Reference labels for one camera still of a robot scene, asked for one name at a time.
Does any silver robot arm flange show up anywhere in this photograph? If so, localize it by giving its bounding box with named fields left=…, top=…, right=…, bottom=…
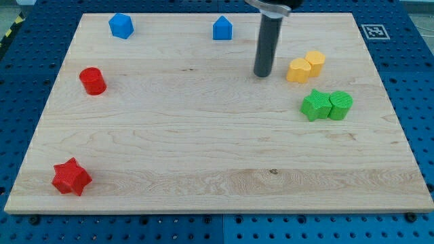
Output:
left=245, top=0, right=303, bottom=18

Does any light wooden board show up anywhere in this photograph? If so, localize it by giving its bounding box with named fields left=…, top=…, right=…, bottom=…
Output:
left=5, top=13, right=433, bottom=215

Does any blue house-shaped block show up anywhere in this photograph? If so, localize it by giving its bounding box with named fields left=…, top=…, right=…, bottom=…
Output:
left=212, top=16, right=233, bottom=40

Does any yellow heart block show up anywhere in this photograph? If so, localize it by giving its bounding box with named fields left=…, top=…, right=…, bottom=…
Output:
left=286, top=58, right=311, bottom=83

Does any green star block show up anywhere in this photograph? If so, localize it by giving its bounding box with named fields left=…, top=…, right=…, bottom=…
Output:
left=300, top=89, right=332, bottom=121

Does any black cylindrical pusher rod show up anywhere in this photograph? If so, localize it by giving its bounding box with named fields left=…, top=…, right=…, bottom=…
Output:
left=254, top=14, right=283, bottom=77

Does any yellow hexagonal block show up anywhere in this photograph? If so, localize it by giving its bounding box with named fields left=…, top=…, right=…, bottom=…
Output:
left=304, top=50, right=326, bottom=77

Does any green cylinder block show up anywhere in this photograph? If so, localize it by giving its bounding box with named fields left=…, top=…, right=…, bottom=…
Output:
left=328, top=91, right=353, bottom=121

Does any red cylinder block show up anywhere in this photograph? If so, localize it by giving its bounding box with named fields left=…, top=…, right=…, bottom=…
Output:
left=79, top=67, right=106, bottom=96

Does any blue hexagonal block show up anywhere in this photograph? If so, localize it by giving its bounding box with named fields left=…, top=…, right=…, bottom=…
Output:
left=108, top=13, right=134, bottom=39

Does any red star block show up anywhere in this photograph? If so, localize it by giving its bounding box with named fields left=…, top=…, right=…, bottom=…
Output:
left=52, top=157, right=92, bottom=196

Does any white fiducial marker tag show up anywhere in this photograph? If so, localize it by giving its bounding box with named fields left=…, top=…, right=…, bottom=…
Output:
left=361, top=24, right=390, bottom=40

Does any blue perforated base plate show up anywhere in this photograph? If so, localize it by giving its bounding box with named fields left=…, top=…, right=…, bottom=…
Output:
left=1, top=0, right=433, bottom=243

